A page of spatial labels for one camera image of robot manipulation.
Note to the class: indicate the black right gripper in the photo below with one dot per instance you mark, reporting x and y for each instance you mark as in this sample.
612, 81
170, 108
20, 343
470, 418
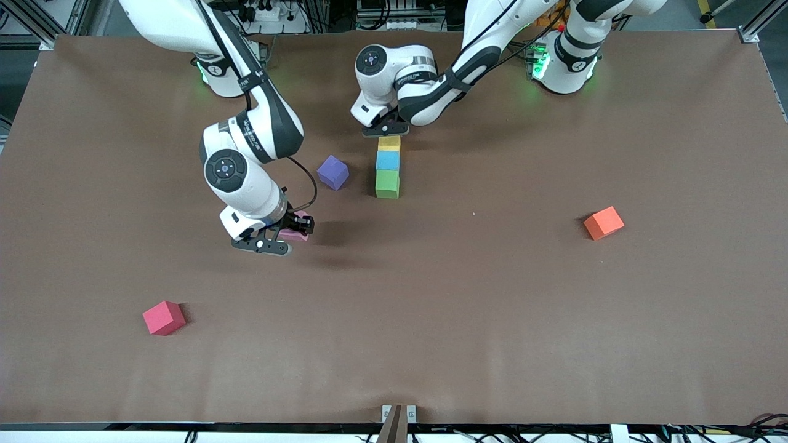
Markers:
292, 222

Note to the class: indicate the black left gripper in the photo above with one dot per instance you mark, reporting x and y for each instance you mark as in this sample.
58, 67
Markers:
391, 115

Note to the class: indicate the pink foam cube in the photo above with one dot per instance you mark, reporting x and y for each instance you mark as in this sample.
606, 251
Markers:
294, 235

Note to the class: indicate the yellow foam cube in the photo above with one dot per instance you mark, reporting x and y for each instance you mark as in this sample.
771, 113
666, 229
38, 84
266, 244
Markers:
389, 143

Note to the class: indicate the green foam cube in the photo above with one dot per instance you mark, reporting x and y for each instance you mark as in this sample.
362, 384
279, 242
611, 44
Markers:
387, 184

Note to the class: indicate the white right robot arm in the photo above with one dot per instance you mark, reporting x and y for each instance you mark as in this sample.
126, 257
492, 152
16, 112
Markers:
184, 21

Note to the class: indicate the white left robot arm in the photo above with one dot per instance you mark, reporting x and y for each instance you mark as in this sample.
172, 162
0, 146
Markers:
492, 24

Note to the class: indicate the teal foam cube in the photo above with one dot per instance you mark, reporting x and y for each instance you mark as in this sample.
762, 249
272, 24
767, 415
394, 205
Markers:
388, 160

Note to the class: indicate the purple foam cube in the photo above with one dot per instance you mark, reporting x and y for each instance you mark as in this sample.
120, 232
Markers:
333, 172

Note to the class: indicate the white power strip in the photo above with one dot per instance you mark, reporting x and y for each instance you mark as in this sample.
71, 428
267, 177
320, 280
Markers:
397, 24
266, 11

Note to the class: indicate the red foam cube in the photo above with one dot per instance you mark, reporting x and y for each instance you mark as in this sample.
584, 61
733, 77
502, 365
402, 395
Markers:
163, 318

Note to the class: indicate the orange objects pile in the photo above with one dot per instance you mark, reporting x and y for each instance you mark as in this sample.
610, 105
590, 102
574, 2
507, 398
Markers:
548, 21

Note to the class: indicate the orange foam cube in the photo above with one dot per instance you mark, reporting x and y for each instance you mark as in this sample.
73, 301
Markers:
603, 223

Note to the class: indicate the metal table edge bracket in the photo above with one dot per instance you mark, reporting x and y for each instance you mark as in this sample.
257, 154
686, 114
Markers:
386, 412

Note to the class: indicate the brown wedge post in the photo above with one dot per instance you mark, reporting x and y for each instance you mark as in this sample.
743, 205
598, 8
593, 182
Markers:
394, 427

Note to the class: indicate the aluminium frame post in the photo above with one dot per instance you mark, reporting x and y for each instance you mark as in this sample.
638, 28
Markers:
43, 18

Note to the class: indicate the aluminium frame corner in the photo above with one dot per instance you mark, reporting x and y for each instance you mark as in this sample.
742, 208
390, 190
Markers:
760, 21

